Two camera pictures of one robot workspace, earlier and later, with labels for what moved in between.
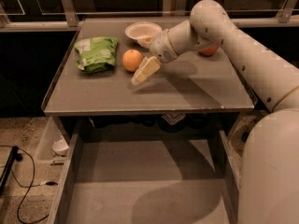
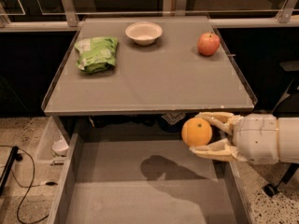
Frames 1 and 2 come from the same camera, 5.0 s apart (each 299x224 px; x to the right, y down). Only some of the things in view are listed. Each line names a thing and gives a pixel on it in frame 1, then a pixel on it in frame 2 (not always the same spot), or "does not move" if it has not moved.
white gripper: x=161 y=49 -> x=256 y=138
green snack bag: x=94 y=55 does not move
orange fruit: x=132 y=60 -> x=196 y=132
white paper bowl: x=141 y=29 does not move
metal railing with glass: x=39 y=7 does not move
